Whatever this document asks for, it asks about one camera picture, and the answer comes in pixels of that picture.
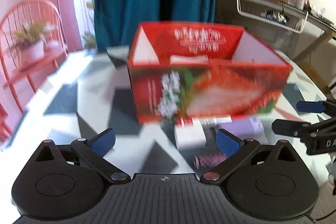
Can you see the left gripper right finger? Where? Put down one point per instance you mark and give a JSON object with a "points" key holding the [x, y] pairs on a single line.
{"points": [[238, 152]]}

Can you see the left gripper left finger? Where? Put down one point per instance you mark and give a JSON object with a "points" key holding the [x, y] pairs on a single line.
{"points": [[91, 154]]}

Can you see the white wire basket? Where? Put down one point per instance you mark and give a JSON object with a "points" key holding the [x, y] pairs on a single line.
{"points": [[273, 17]]}

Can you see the pink ribbed roller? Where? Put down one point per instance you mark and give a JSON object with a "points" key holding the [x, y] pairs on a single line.
{"points": [[209, 160]]}

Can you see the purple small box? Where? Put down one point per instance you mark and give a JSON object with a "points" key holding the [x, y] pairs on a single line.
{"points": [[243, 127]]}

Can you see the pink room backdrop poster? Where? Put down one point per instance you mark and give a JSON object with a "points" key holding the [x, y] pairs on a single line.
{"points": [[36, 36]]}

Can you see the grey dressing table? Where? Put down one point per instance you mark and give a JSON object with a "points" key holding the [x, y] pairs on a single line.
{"points": [[297, 46]]}

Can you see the patterned geometric tablecloth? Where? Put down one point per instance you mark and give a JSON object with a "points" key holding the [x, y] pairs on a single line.
{"points": [[86, 95]]}

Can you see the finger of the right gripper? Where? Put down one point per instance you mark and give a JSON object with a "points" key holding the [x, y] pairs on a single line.
{"points": [[297, 129], [327, 107]]}

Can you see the red strawberry cardboard box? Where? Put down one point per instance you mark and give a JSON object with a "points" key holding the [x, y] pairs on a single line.
{"points": [[243, 76]]}

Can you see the white small box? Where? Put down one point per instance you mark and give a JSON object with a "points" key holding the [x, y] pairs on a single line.
{"points": [[189, 134]]}

